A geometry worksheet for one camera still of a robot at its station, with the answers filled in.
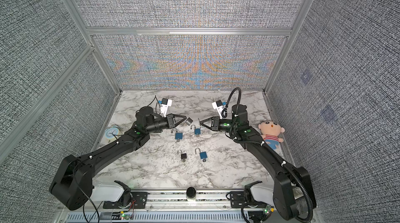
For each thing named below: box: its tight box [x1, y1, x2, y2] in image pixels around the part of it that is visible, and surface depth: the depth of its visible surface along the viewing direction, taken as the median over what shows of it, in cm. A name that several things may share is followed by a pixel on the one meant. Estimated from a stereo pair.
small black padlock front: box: [177, 149, 187, 160], surface depth 89 cm
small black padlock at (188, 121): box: [184, 115, 194, 126], surface depth 77 cm
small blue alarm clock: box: [104, 126, 120, 140], surface depth 94 cm
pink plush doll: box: [258, 120, 285, 150], surface depth 92 cm
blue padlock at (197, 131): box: [194, 128, 201, 135], surface depth 99 cm
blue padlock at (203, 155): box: [194, 147, 208, 163], surface depth 89 cm
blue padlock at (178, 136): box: [175, 132, 183, 140], surface depth 97 cm
